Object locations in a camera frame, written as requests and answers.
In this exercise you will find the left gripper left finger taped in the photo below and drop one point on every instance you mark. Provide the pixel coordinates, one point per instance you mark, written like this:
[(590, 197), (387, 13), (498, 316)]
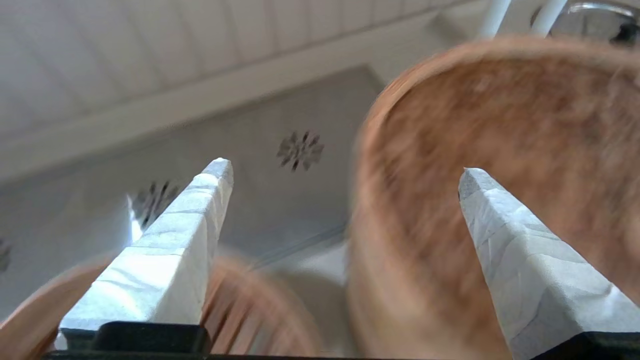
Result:
[(160, 270)]

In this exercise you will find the woven bamboo steamer lid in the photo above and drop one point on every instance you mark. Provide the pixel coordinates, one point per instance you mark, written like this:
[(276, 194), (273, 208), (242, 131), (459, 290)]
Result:
[(525, 125)]

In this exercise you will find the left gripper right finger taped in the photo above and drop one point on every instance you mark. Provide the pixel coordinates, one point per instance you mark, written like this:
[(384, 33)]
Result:
[(530, 275)]

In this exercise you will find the steel pot lid black knob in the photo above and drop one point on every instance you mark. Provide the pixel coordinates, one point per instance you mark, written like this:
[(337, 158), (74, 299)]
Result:
[(595, 17)]

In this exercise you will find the white metal pole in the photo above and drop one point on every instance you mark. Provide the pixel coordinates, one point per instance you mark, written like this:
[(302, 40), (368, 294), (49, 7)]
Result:
[(494, 17), (548, 17)]

